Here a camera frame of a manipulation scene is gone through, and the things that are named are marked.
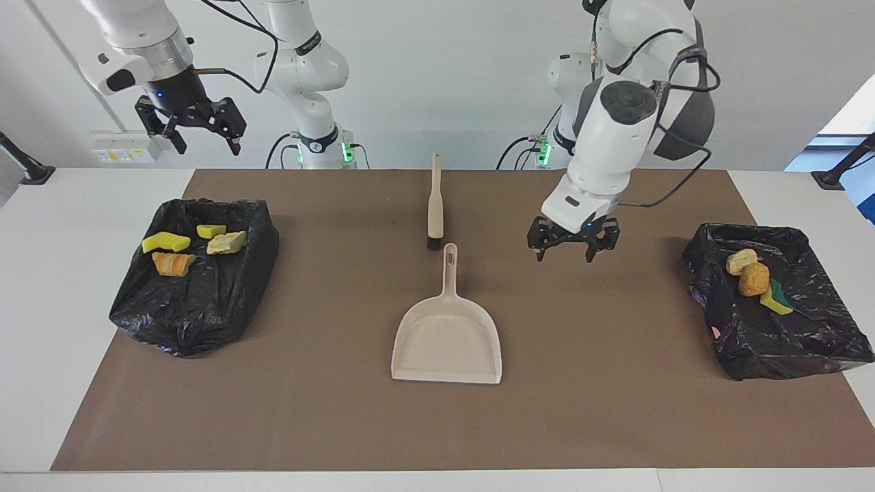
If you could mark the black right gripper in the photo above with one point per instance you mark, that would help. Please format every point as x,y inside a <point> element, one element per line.
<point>179,99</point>

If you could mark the orange striped bread piece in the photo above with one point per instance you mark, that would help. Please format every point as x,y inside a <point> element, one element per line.
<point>741,261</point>
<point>226,242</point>
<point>173,263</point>

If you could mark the black bag lined bin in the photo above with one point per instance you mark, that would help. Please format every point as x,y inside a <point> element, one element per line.
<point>205,307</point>

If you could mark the black bag bin pink spot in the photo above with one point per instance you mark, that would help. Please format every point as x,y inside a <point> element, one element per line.
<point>772,342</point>

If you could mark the white wall outlet box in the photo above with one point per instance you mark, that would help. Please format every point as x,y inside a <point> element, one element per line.
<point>116,154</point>

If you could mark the beige plastic dustpan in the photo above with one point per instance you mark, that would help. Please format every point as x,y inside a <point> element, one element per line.
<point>444,342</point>

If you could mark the small yellow sponge wedge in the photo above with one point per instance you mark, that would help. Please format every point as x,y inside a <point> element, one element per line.
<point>776,298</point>

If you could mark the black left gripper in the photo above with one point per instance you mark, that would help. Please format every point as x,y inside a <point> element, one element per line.
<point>577,231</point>

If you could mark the notched yellow sponge piece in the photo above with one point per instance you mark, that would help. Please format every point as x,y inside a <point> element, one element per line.
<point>166,241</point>

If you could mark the brown oval bread roll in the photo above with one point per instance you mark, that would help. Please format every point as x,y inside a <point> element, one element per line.
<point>754,280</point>

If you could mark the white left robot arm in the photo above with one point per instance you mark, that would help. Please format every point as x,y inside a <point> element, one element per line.
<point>608,137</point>

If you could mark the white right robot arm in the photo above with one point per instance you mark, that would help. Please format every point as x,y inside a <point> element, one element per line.
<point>137,41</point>

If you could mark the black clamp stand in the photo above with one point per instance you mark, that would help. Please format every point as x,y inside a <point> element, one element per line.
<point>34,174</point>
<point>830,179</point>

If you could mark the beige brush with black bristles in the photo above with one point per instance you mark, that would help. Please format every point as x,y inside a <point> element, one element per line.
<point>435,205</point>

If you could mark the yellow sponge with green backing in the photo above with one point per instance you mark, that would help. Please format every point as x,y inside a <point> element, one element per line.
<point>211,230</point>

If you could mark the brown table mat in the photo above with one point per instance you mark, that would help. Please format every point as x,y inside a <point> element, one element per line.
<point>437,424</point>

